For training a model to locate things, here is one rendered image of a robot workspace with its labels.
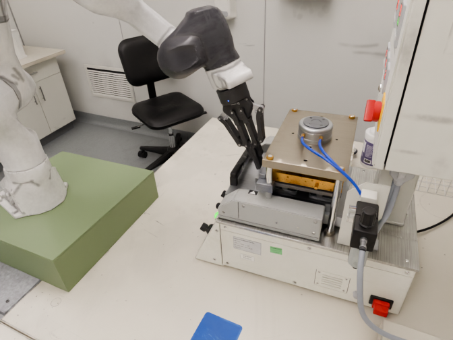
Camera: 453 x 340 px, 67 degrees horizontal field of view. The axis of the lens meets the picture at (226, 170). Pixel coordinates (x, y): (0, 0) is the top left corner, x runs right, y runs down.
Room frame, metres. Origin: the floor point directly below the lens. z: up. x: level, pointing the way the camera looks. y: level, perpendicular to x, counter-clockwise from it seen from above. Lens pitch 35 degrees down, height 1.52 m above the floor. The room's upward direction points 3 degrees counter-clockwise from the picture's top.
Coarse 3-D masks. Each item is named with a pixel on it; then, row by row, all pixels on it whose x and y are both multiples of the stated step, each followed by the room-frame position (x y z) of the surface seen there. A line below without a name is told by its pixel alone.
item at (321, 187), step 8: (280, 176) 0.64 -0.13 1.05; (288, 176) 0.63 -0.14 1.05; (296, 176) 0.63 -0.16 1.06; (304, 176) 0.62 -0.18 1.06; (312, 176) 0.62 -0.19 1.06; (280, 184) 0.64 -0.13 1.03; (288, 184) 0.63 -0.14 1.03; (296, 184) 0.62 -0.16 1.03; (304, 184) 0.62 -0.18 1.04; (312, 184) 0.61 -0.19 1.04; (320, 184) 0.60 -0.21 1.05; (328, 184) 0.60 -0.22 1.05; (312, 192) 0.61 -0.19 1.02; (320, 192) 0.60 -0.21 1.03; (328, 192) 0.60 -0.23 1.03
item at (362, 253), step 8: (360, 256) 0.38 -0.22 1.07; (360, 264) 0.37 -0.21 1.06; (360, 272) 0.36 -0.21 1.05; (360, 280) 0.36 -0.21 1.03; (360, 288) 0.35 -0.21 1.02; (360, 296) 0.35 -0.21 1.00; (360, 304) 0.34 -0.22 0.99; (360, 312) 0.34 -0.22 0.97; (368, 320) 0.33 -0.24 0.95; (376, 328) 0.33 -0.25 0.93; (384, 336) 0.32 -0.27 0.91; (392, 336) 0.33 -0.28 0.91
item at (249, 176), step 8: (264, 152) 0.87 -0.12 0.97; (248, 168) 0.79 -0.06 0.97; (352, 168) 0.77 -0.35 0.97; (240, 176) 0.76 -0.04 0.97; (248, 176) 0.76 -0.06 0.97; (256, 176) 0.70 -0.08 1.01; (240, 184) 0.72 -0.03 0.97; (248, 184) 0.72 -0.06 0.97; (344, 184) 0.70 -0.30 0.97; (264, 192) 0.68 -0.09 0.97; (344, 192) 0.66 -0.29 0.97; (344, 200) 0.63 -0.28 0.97; (328, 216) 0.59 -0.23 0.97; (336, 216) 0.58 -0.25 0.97; (336, 224) 0.58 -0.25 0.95
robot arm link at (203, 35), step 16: (192, 16) 0.79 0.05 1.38; (208, 16) 0.79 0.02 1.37; (176, 32) 0.79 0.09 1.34; (192, 32) 0.78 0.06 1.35; (208, 32) 0.78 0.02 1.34; (224, 32) 0.79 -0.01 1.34; (160, 48) 0.78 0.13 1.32; (176, 48) 0.76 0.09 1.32; (192, 48) 0.76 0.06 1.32; (208, 48) 0.77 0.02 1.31; (224, 48) 0.78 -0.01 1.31; (160, 64) 0.77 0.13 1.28; (176, 64) 0.76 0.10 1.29; (192, 64) 0.75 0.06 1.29; (208, 64) 0.77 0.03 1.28; (224, 64) 0.77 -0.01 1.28
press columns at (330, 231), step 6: (270, 168) 0.62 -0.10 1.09; (270, 174) 0.62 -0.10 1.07; (270, 180) 0.62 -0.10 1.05; (336, 180) 0.56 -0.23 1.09; (336, 186) 0.56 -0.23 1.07; (336, 192) 0.56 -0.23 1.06; (270, 198) 0.62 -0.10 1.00; (336, 198) 0.56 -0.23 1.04; (336, 204) 0.56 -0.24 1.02; (330, 210) 0.57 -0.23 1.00; (336, 210) 0.56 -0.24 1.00; (330, 216) 0.56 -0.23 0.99; (330, 222) 0.56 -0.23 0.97; (330, 228) 0.56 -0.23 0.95; (330, 234) 0.56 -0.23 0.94
